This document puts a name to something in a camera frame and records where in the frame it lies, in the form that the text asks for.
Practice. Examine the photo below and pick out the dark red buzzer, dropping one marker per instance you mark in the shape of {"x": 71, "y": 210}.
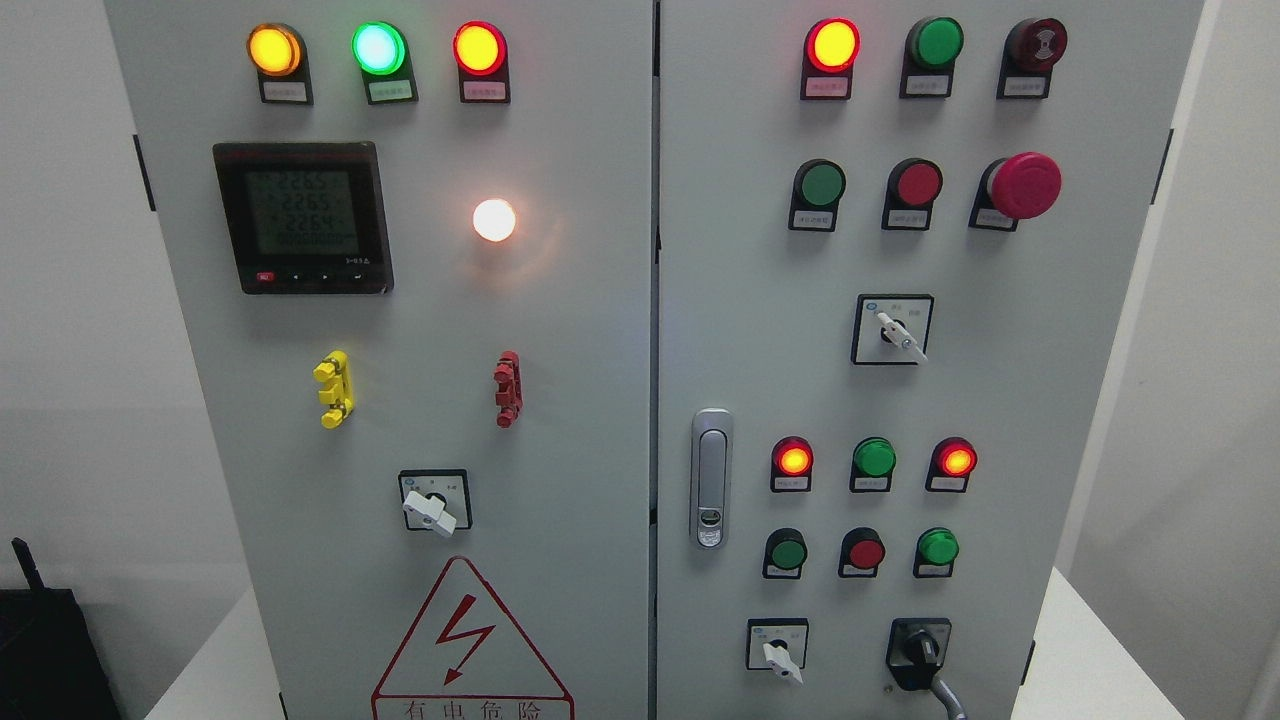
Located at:
{"x": 1032, "y": 48}

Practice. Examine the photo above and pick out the yellow indicator light top left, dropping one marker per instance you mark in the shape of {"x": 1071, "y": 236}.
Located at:
{"x": 280, "y": 59}

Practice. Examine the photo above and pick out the red push button lower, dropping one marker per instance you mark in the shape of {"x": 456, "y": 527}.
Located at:
{"x": 861, "y": 554}

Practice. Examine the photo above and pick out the red high voltage warning sticker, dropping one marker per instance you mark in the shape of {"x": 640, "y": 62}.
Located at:
{"x": 466, "y": 657}

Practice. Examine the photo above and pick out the lit red indicator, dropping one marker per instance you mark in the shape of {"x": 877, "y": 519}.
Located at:
{"x": 952, "y": 464}
{"x": 792, "y": 465}

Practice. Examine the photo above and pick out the black knob selector switch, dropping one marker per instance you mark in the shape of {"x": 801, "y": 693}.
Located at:
{"x": 916, "y": 651}

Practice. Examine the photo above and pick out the red emergency stop button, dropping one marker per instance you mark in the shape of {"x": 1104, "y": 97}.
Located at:
{"x": 1021, "y": 187}

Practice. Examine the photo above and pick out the red push button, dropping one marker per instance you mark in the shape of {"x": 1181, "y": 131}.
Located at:
{"x": 861, "y": 554}
{"x": 911, "y": 189}

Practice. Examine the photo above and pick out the grey electrical control cabinet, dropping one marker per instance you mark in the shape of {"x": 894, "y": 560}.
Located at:
{"x": 649, "y": 150}

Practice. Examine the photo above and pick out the white selector switch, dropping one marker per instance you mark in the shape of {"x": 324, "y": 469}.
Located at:
{"x": 891, "y": 329}
{"x": 778, "y": 645}

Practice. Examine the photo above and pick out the red indicator light right door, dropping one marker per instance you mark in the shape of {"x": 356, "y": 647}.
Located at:
{"x": 831, "y": 47}

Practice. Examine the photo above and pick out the yellow terminal connector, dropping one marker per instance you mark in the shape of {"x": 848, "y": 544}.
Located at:
{"x": 336, "y": 390}

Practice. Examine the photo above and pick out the white selector switch left door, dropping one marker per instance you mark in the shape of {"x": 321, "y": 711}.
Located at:
{"x": 436, "y": 500}

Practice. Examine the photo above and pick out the green indicator bottom right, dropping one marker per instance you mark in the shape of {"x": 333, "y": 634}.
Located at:
{"x": 936, "y": 552}

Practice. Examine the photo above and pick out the green indicator lower middle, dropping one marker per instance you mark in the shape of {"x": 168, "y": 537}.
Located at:
{"x": 872, "y": 465}

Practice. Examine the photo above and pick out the lit red indicator lower right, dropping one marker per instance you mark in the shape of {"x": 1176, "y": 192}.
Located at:
{"x": 952, "y": 464}

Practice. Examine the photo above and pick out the red indicator light left door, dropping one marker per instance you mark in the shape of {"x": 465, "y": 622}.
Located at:
{"x": 481, "y": 54}

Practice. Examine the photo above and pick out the lit red indicator lower left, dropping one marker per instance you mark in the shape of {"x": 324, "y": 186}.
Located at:
{"x": 792, "y": 465}

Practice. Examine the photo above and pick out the black digital power meter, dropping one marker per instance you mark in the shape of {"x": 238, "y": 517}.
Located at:
{"x": 305, "y": 217}

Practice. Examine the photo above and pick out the red terminal connector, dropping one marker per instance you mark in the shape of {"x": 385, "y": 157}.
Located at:
{"x": 508, "y": 389}

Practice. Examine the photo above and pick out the white selector switch upper right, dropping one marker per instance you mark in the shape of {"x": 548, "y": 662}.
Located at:
{"x": 891, "y": 329}

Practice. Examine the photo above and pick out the white glowing indicator lamp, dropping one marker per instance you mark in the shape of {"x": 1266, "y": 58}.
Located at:
{"x": 494, "y": 220}

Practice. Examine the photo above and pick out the silver door latch handle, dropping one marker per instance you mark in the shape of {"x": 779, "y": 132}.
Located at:
{"x": 710, "y": 455}

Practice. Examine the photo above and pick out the green lit indicator light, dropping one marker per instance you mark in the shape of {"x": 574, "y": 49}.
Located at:
{"x": 381, "y": 52}

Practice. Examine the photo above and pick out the black box with antenna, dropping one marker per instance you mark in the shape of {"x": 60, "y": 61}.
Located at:
{"x": 49, "y": 667}

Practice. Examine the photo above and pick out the green push button lower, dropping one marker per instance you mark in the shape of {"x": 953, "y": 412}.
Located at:
{"x": 785, "y": 554}

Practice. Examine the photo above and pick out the red indicator light door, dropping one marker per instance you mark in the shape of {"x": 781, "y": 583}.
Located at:
{"x": 481, "y": 54}
{"x": 831, "y": 47}

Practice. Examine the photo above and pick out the green push button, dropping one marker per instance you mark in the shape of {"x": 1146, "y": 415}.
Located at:
{"x": 817, "y": 189}
{"x": 785, "y": 554}

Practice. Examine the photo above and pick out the red push button upper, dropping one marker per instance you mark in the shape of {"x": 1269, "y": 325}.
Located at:
{"x": 911, "y": 189}

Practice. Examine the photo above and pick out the green push button upper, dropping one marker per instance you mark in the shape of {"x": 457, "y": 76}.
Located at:
{"x": 817, "y": 189}

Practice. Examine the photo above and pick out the white selector switch bottom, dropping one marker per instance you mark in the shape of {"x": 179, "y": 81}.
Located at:
{"x": 778, "y": 645}

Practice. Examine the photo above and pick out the green indicator light top right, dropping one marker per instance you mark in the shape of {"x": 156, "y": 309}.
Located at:
{"x": 930, "y": 52}

